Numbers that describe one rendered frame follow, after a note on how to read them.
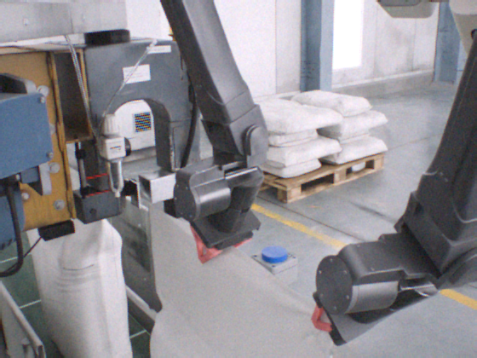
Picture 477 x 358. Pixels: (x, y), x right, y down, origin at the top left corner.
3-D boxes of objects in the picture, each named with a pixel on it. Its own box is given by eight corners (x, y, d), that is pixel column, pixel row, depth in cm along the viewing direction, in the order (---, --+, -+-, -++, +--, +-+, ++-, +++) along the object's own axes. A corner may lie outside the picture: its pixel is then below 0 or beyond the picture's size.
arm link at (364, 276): (502, 256, 45) (447, 189, 51) (410, 265, 40) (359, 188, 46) (428, 328, 53) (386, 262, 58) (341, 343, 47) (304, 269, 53)
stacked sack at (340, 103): (376, 113, 431) (376, 95, 426) (341, 121, 406) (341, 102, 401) (318, 102, 481) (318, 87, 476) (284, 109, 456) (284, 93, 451)
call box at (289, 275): (298, 280, 120) (298, 257, 118) (272, 291, 116) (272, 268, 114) (275, 268, 126) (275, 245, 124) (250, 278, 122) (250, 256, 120)
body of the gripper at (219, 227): (185, 221, 79) (196, 188, 74) (236, 204, 85) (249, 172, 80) (207, 251, 76) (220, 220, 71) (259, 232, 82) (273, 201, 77)
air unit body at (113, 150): (135, 195, 96) (127, 114, 91) (112, 201, 94) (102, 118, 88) (124, 189, 100) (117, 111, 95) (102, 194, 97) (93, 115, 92)
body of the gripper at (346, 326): (307, 295, 59) (344, 273, 53) (364, 266, 65) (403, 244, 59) (336, 347, 57) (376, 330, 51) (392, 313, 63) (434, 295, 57)
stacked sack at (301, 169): (323, 170, 400) (324, 155, 396) (282, 182, 375) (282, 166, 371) (267, 153, 450) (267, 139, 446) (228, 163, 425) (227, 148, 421)
